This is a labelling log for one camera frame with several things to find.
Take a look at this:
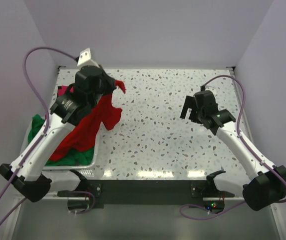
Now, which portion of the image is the red t shirt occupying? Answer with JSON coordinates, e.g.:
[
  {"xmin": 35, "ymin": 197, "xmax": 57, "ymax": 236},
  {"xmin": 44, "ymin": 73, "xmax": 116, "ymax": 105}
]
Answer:
[{"xmin": 49, "ymin": 93, "xmax": 122, "ymax": 161}]

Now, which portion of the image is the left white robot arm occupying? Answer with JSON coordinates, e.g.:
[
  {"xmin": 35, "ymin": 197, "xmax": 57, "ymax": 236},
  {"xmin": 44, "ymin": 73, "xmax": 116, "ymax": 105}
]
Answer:
[{"xmin": 0, "ymin": 65, "xmax": 116, "ymax": 202}]

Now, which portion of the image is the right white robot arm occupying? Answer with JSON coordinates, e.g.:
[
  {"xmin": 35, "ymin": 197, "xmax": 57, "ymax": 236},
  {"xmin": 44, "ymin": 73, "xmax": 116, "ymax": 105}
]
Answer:
[{"xmin": 180, "ymin": 90, "xmax": 286, "ymax": 211}]

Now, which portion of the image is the folded pink t shirt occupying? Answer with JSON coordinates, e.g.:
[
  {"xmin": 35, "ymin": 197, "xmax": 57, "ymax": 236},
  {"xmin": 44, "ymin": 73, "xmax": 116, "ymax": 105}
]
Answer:
[{"xmin": 57, "ymin": 85, "xmax": 68, "ymax": 97}]

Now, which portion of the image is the green t shirt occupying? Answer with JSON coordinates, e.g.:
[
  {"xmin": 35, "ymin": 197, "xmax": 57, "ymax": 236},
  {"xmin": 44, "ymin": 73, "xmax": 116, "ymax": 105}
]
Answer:
[{"xmin": 27, "ymin": 114, "xmax": 94, "ymax": 167}]

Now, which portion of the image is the white plastic laundry basket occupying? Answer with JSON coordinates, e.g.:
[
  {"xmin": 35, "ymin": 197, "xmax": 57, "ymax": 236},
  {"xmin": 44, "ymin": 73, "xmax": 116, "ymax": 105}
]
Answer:
[{"xmin": 20, "ymin": 114, "xmax": 99, "ymax": 171}]

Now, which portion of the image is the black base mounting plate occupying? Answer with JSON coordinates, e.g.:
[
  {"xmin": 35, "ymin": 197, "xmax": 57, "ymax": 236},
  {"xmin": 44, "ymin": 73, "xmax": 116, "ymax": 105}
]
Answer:
[{"xmin": 57, "ymin": 180, "xmax": 235, "ymax": 210}]

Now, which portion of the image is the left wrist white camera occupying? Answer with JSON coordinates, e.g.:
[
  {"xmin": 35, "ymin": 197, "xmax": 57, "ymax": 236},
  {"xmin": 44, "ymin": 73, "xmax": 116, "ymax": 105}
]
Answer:
[{"xmin": 76, "ymin": 48, "xmax": 97, "ymax": 68}]

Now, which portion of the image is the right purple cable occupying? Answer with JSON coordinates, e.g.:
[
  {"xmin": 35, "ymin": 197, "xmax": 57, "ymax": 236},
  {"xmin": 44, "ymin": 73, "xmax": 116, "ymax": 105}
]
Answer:
[{"xmin": 180, "ymin": 74, "xmax": 286, "ymax": 222}]

